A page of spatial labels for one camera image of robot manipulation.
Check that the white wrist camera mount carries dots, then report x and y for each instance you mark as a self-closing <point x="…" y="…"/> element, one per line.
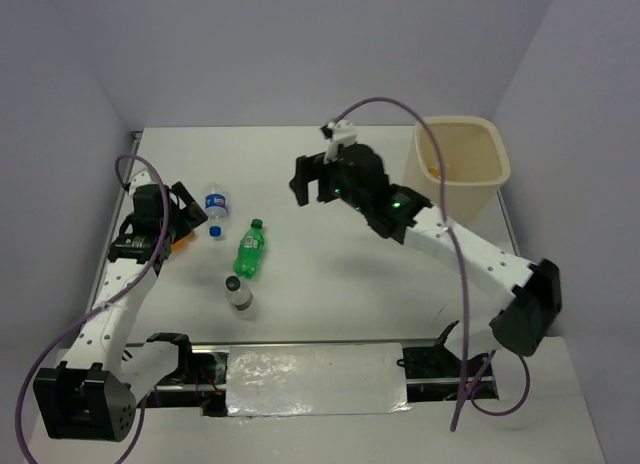
<point x="142" y="179"/>
<point x="339" y="134"/>

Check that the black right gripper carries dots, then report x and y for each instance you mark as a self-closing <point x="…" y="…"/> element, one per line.
<point x="308" y="169"/>

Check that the clear Pepsi-label bottle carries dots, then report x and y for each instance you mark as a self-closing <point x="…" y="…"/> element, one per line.
<point x="216" y="209"/>

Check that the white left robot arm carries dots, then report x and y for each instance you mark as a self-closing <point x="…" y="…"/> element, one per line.
<point x="93" y="393"/>

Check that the metal rail with electronics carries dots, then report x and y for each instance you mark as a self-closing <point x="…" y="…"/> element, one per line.
<point x="204" y="389"/>

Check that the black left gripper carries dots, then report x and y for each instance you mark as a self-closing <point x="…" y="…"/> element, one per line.
<point x="190" y="216"/>

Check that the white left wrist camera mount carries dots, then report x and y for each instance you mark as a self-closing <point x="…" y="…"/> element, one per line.
<point x="142" y="179"/>

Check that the silver foil sheet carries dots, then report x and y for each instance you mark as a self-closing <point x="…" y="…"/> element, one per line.
<point x="314" y="380"/>

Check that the green soda bottle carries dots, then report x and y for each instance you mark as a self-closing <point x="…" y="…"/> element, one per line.
<point x="250" y="250"/>

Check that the beige plastic bin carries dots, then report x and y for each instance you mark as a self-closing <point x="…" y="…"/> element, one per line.
<point x="472" y="158"/>

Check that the clear bottle black cap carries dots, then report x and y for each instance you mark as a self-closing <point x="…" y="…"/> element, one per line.
<point x="240" y="297"/>

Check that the orange juice bottle lying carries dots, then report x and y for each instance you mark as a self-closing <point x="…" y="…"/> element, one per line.
<point x="180" y="244"/>

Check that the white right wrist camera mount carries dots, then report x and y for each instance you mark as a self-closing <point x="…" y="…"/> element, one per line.
<point x="339" y="134"/>

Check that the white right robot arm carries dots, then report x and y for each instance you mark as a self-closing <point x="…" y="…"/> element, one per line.
<point x="525" y="296"/>

